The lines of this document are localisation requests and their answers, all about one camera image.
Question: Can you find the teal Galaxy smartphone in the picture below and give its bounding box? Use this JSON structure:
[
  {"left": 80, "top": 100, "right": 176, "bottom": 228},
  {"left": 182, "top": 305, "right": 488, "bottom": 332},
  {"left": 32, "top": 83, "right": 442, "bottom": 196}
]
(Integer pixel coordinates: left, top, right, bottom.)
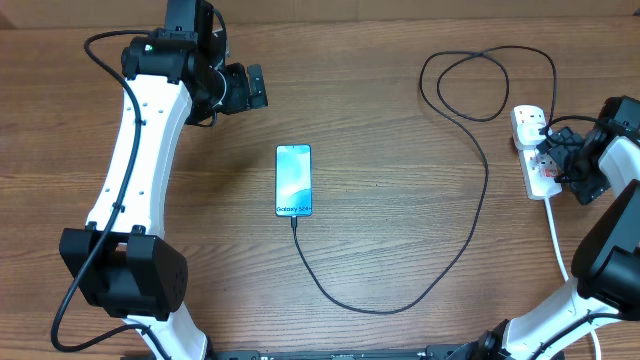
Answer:
[{"left": 275, "top": 144, "right": 313, "bottom": 217}]

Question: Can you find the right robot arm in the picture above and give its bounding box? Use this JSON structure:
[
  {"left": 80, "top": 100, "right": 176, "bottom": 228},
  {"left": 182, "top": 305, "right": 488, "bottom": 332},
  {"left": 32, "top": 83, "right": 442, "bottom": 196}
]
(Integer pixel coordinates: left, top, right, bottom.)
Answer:
[{"left": 447, "top": 96, "right": 639, "bottom": 360}]

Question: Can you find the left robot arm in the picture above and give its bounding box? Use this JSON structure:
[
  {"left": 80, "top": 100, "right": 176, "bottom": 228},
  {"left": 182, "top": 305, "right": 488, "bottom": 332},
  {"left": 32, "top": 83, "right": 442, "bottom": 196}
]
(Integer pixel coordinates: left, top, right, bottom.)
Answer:
[{"left": 59, "top": 0, "right": 268, "bottom": 359}]

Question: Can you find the white charger plug adapter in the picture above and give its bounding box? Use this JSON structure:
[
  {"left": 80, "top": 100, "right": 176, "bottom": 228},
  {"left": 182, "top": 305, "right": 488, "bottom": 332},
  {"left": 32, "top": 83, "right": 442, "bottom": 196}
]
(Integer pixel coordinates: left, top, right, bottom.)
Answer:
[{"left": 513, "top": 123, "right": 546, "bottom": 151}]

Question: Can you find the white power strip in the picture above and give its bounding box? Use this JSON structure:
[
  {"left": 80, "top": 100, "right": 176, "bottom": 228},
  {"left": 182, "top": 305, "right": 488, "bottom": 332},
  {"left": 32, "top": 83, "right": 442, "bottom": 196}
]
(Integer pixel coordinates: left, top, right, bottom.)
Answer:
[{"left": 510, "top": 105, "right": 562, "bottom": 200}]

